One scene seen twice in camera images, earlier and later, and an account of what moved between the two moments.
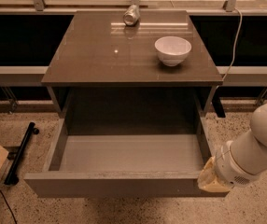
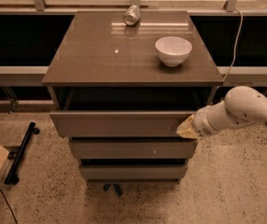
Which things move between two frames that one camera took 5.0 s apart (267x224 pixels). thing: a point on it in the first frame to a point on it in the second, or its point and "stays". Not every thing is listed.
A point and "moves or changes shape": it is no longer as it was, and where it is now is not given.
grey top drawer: [139, 157] moves or changes shape
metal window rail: [235, 75] stays
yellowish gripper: [228, 169] to [203, 121]
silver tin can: [132, 15] stays
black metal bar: [12, 176] stays
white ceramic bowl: [172, 50] stays
